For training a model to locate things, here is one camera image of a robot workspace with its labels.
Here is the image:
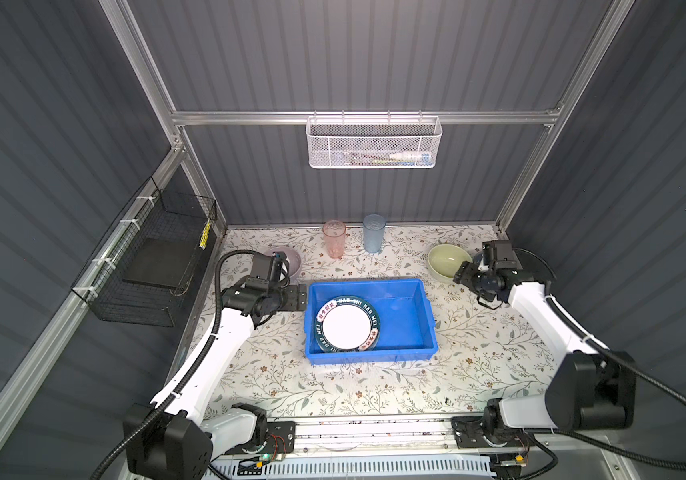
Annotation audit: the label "pink ceramic bowl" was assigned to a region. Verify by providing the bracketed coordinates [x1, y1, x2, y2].
[265, 245, 302, 283]

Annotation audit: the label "blue translucent cup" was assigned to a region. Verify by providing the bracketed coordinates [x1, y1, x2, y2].
[362, 214, 387, 254]

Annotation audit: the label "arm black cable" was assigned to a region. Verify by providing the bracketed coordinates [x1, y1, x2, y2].
[89, 248, 272, 480]
[513, 247, 686, 472]

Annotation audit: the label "blue plastic bin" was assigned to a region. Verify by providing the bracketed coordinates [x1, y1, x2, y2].
[305, 279, 438, 365]

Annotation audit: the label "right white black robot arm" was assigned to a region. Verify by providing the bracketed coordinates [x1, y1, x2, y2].
[453, 240, 636, 447]

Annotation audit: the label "black wire basket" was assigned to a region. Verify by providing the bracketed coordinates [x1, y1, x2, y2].
[72, 181, 218, 328]

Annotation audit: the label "white wire mesh basket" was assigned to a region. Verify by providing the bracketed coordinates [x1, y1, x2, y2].
[305, 113, 443, 170]

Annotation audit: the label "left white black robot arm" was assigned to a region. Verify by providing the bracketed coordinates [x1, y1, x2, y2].
[117, 249, 305, 479]

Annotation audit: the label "pink translucent cup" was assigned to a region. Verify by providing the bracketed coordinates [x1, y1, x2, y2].
[322, 220, 347, 259]

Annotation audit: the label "white plate green rim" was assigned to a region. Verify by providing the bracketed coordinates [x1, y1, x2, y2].
[312, 295, 381, 353]

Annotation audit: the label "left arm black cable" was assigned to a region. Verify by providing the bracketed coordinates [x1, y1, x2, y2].
[89, 248, 272, 480]

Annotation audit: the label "pens in mesh basket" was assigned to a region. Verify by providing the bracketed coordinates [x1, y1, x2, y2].
[344, 151, 434, 168]

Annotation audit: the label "yellow tag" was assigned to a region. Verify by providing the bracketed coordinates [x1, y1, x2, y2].
[198, 220, 211, 250]

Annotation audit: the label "black pad in basket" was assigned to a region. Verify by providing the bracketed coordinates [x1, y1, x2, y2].
[122, 238, 194, 288]

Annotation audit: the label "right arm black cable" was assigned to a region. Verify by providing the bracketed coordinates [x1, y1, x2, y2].
[513, 247, 686, 472]

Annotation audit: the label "green ceramic bowl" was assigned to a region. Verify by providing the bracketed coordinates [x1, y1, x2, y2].
[427, 244, 472, 284]

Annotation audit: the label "floral table mat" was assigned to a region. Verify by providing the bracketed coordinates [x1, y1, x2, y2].
[206, 225, 556, 417]

